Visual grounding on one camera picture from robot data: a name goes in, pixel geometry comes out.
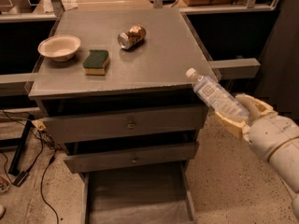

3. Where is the grey middle drawer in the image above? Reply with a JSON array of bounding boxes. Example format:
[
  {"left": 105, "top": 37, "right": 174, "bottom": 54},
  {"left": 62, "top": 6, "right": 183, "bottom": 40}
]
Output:
[{"left": 64, "top": 141, "right": 198, "bottom": 173}]

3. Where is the grey drawer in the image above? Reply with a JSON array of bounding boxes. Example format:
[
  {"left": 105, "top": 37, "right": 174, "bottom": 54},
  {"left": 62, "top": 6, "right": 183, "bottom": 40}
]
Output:
[
  {"left": 43, "top": 105, "right": 207, "bottom": 144},
  {"left": 64, "top": 141, "right": 198, "bottom": 173},
  {"left": 81, "top": 161, "right": 197, "bottom": 224}
]

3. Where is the grey bottom drawer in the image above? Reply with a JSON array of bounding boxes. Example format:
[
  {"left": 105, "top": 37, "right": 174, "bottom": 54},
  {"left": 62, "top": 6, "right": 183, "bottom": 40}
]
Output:
[{"left": 81, "top": 161, "right": 197, "bottom": 224}]

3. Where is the grey top drawer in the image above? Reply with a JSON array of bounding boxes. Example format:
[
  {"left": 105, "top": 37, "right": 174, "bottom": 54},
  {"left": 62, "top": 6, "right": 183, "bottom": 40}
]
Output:
[{"left": 43, "top": 105, "right": 207, "bottom": 144}]

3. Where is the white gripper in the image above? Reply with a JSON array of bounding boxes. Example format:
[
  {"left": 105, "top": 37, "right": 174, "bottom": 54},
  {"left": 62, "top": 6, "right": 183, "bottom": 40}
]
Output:
[{"left": 215, "top": 93, "right": 299, "bottom": 161}]

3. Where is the green yellow sponge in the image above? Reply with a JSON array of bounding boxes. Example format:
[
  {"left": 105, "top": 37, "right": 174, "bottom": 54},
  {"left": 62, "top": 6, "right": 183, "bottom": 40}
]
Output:
[{"left": 83, "top": 49, "right": 109, "bottom": 76}]

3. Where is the white power strip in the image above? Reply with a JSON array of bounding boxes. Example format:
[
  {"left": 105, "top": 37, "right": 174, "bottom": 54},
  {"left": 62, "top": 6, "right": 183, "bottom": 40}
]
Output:
[{"left": 32, "top": 119, "right": 46, "bottom": 131}]

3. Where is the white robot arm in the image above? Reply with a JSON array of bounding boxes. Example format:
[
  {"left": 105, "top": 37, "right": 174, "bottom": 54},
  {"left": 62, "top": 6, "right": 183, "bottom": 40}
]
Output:
[{"left": 214, "top": 94, "right": 299, "bottom": 219}]

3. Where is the blue plastic water bottle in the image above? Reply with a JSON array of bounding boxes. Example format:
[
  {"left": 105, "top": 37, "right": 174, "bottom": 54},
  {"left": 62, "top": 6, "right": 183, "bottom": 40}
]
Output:
[{"left": 186, "top": 68, "right": 249, "bottom": 122}]

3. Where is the grey drawer cabinet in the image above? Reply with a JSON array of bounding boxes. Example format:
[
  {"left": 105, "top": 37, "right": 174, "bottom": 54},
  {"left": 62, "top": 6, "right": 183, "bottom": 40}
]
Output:
[{"left": 27, "top": 7, "right": 220, "bottom": 224}]

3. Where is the grey horizontal rail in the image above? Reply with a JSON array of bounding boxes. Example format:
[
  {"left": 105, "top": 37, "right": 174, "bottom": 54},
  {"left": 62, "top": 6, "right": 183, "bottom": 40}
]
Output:
[{"left": 209, "top": 58, "right": 261, "bottom": 80}]

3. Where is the white bowl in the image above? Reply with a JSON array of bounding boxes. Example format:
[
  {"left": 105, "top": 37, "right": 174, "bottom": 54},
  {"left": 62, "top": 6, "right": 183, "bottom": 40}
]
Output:
[{"left": 37, "top": 35, "right": 81, "bottom": 62}]

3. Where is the crushed soda can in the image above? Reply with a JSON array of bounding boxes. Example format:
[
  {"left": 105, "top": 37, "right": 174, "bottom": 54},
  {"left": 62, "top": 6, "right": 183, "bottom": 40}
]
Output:
[{"left": 118, "top": 25, "right": 146, "bottom": 50}]

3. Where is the black floor cable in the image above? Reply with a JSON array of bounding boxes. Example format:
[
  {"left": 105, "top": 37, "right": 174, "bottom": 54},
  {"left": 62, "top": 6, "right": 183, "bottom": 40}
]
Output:
[{"left": 0, "top": 109, "right": 60, "bottom": 224}]

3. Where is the black metal stand leg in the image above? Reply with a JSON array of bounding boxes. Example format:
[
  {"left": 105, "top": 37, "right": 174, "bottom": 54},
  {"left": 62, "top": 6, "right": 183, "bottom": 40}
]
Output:
[{"left": 8, "top": 115, "right": 34, "bottom": 175}]

